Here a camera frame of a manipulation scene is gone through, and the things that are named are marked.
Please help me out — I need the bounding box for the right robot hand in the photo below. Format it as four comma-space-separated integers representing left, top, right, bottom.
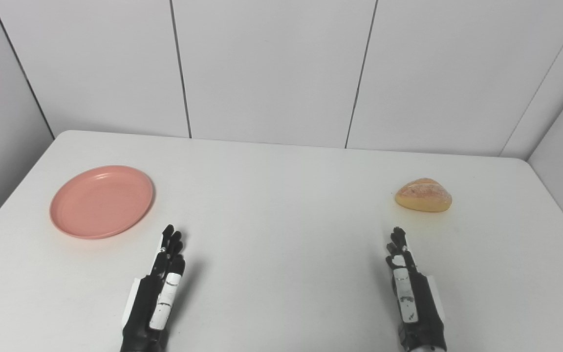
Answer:
385, 226, 448, 352

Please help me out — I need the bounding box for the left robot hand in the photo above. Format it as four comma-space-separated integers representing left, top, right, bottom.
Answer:
120, 224, 186, 352

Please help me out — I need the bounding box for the bread roll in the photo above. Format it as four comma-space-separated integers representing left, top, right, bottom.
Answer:
395, 177, 453, 213

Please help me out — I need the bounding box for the pink plate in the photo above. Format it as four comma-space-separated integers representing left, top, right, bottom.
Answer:
49, 165, 154, 240

